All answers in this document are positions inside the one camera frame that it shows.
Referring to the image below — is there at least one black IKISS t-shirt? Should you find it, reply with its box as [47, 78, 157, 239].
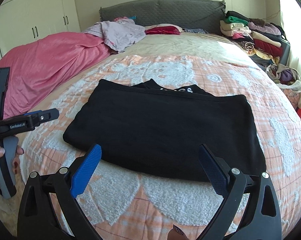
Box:
[63, 80, 266, 181]

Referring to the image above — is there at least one floral storage box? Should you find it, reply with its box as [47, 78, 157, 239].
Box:
[281, 85, 301, 109]

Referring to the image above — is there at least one person's right hand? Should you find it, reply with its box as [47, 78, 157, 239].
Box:
[167, 225, 189, 240]

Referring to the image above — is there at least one pink blanket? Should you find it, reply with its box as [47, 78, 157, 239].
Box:
[0, 32, 112, 118]

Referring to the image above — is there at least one dark patterned pillow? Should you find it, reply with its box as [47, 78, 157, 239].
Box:
[183, 28, 209, 34]

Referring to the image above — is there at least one orange white patterned bedspread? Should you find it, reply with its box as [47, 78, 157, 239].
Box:
[21, 55, 301, 239]

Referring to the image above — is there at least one pile of folded clothes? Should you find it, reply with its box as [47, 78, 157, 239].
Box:
[220, 11, 290, 69]

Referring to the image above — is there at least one dark grey quilted headboard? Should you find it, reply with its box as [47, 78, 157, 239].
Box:
[99, 0, 226, 35]

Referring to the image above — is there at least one white wardrobe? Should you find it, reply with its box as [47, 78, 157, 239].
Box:
[0, 0, 80, 60]

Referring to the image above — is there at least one lilac crumpled garment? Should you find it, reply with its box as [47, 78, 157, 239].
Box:
[84, 18, 146, 53]

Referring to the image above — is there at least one beige bed sheet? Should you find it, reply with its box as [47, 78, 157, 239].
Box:
[80, 32, 257, 68]

